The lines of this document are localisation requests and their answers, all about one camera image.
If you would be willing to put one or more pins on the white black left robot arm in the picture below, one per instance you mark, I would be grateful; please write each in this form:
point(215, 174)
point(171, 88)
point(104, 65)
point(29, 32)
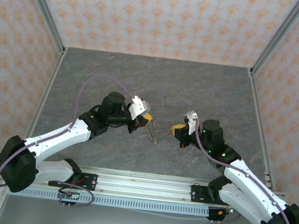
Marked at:
point(57, 139)

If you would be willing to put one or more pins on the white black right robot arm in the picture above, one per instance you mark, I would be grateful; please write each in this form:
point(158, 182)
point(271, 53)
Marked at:
point(249, 183)

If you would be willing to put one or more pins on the right controller circuit board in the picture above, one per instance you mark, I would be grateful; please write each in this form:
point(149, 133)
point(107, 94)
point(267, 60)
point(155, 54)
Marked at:
point(217, 213)

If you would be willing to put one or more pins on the controller circuit board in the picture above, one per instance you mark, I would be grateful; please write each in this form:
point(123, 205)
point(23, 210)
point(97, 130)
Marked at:
point(217, 213)
point(68, 195)

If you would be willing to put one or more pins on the left controller circuit board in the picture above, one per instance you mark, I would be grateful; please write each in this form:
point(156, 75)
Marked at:
point(68, 195)

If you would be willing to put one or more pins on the aluminium right side rail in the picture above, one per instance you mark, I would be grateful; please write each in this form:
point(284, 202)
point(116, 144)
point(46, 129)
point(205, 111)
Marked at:
point(258, 116)

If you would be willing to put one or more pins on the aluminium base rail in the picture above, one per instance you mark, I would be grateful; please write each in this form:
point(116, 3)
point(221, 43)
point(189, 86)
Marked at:
point(144, 184)

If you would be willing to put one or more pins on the aluminium left side rail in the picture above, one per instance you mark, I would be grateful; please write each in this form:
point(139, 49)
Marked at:
point(46, 92)

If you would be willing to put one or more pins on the aluminium right frame post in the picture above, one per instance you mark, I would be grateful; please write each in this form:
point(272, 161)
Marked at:
point(276, 40)

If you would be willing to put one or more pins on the aluminium frame post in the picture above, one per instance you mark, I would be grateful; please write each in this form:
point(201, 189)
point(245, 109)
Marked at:
point(46, 13)
point(276, 40)

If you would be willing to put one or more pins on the aluminium left frame post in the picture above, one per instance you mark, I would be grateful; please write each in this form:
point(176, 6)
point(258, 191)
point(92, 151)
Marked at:
point(46, 13)

